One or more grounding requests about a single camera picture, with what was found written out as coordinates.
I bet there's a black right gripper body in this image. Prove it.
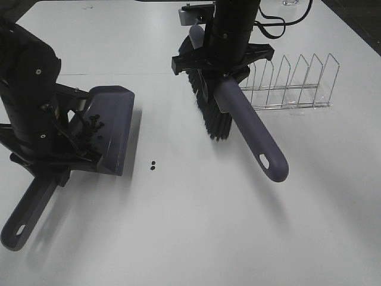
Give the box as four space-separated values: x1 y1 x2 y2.
171 42 274 75

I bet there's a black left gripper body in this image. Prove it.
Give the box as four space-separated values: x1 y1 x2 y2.
1 123 103 177

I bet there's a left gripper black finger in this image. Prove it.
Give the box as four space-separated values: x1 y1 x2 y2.
56 168 71 187
10 153 38 177

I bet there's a purple hand brush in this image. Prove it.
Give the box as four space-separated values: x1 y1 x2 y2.
177 25 289 183

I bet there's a pile of coffee beans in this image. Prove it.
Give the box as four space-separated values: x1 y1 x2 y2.
75 114 105 144

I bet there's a purple dustpan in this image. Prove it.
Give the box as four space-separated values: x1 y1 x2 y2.
1 83 135 251

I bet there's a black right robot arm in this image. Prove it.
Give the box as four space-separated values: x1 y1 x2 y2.
171 1 274 75

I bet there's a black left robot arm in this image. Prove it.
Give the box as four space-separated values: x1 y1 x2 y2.
1 18 103 186

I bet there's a clear glass at table edge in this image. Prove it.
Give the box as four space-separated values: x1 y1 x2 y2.
282 0 299 6

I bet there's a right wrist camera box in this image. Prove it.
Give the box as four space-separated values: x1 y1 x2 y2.
178 4 215 26

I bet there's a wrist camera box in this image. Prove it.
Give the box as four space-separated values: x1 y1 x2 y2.
178 4 215 26
55 83 90 113

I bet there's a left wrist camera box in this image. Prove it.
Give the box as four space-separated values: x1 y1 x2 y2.
55 83 90 113

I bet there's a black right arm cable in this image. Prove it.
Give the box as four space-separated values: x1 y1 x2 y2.
252 0 315 39

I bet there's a chrome wire dish rack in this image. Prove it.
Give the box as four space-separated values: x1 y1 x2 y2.
239 53 341 111

